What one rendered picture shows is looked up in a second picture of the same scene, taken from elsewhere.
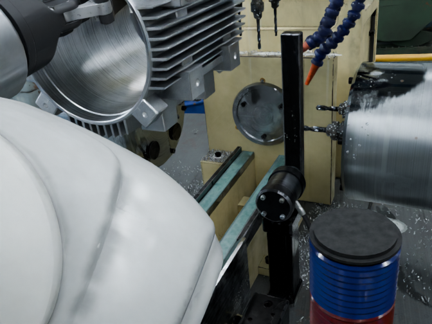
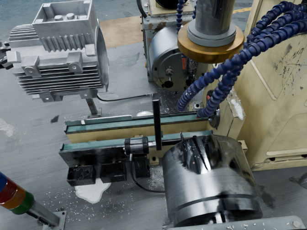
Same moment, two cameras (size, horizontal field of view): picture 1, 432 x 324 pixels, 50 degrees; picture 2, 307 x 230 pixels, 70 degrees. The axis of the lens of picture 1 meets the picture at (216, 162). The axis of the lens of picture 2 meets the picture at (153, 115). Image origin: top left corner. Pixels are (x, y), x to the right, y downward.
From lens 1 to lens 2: 0.73 m
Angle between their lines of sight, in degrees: 51
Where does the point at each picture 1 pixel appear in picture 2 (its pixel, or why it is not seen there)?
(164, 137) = (179, 81)
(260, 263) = (151, 156)
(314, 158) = not seen: hidden behind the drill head
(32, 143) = not seen: outside the picture
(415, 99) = (182, 175)
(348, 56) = (271, 121)
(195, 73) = (44, 96)
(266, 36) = (252, 71)
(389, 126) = (169, 171)
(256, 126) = not seen: hidden behind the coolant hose
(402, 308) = (153, 222)
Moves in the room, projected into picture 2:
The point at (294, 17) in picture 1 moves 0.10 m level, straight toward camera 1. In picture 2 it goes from (266, 74) to (239, 83)
